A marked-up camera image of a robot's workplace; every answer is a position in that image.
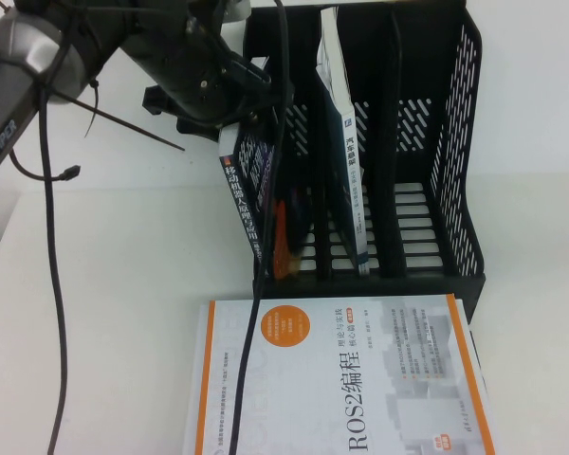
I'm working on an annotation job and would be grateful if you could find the white orange ROS2 book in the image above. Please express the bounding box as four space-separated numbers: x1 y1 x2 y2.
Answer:
182 292 497 455

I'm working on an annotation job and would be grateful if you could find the thin black cable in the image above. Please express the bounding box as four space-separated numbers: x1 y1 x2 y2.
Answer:
9 80 84 455

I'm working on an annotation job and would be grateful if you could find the dark blue robot cover book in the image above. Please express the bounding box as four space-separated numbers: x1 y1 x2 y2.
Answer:
216 55 309 281

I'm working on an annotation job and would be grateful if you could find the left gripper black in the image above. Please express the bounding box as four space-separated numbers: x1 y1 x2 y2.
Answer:
141 41 291 142

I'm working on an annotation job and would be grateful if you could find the teal book with white spine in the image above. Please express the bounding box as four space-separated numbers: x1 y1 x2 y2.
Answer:
314 7 374 276

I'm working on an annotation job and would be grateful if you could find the dark zip tie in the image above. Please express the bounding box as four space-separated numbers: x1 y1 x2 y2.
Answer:
85 80 101 139
51 92 187 153

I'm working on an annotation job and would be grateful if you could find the black plastic book stand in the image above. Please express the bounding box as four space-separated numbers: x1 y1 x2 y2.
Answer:
243 4 487 300

